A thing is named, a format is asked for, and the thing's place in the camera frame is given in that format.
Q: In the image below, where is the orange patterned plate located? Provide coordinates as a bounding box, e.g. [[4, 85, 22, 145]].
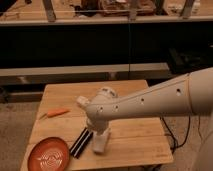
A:
[[27, 137, 70, 171]]

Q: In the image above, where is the white paper cup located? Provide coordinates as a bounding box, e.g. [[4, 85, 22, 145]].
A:
[[92, 129, 110, 154]]

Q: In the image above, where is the black power cable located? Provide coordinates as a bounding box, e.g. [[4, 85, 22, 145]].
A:
[[160, 115, 192, 151]]

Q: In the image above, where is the wooden folding table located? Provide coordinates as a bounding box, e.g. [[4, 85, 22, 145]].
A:
[[25, 80, 173, 171]]

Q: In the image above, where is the black striped eraser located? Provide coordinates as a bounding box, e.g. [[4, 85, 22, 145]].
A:
[[70, 127, 93, 158]]

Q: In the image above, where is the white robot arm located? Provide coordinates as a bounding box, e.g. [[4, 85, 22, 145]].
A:
[[85, 67, 213, 171]]

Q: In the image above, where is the clear plastic bottle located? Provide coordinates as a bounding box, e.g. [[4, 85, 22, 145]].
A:
[[76, 96, 90, 108]]

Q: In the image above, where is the orange carrot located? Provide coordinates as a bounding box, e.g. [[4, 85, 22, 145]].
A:
[[39, 108, 69, 119]]

